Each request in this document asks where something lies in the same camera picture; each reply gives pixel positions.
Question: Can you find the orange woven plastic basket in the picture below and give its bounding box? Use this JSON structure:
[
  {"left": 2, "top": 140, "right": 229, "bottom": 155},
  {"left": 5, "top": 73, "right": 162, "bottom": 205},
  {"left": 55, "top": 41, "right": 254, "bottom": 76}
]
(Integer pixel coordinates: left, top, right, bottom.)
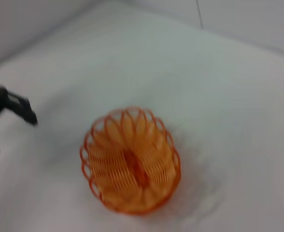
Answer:
[{"left": 79, "top": 106, "right": 182, "bottom": 215}]

